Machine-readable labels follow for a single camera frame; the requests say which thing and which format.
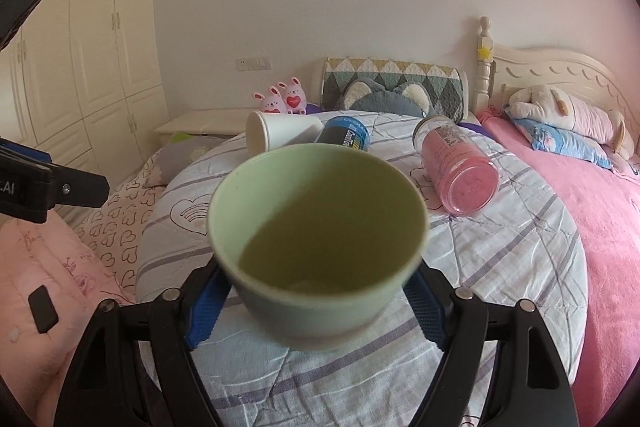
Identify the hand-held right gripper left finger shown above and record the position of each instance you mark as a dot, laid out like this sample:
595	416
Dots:
204	313

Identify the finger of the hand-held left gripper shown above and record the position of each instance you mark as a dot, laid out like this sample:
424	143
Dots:
80	191
20	2

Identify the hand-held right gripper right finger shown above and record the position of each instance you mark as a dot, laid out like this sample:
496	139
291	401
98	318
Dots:
426	313

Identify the green cup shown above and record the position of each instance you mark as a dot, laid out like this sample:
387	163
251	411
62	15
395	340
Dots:
310	207

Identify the white paper cup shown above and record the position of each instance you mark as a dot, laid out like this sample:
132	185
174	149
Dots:
285	129

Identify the heart print sheet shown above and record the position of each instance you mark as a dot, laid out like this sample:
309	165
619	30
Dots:
125	232

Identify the pink floral quilt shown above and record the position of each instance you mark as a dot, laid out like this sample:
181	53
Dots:
30	257

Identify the cream wardrobe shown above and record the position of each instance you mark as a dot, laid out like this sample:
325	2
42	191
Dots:
95	37

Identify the grey and green cushion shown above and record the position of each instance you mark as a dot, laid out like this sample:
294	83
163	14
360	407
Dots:
185	154

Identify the small black block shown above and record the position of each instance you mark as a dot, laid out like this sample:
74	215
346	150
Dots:
42	316

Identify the cream nightstand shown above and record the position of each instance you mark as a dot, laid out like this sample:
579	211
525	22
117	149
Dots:
205	123

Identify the pink jar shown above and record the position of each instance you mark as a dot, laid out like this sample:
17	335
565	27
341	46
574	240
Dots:
457	167

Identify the pink blanket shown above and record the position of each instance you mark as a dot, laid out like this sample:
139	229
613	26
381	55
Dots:
600	232

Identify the blue can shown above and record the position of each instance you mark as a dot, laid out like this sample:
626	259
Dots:
345	134

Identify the pink bunny toy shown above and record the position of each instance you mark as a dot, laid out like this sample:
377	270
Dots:
271	102
294	98

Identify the grey bear pillow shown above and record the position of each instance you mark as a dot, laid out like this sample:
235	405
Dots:
380	102

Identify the blue printed pillow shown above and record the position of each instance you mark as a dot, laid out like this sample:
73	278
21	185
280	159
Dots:
565	142

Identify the diamond patterned quilted cushion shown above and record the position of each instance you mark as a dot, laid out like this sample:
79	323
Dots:
400	72

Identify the white and pink plush toy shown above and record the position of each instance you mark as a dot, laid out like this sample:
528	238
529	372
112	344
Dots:
575	114

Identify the cream bed headboard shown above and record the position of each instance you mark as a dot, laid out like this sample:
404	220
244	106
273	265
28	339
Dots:
550	67

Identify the white wall socket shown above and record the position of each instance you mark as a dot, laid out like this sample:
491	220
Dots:
253	64

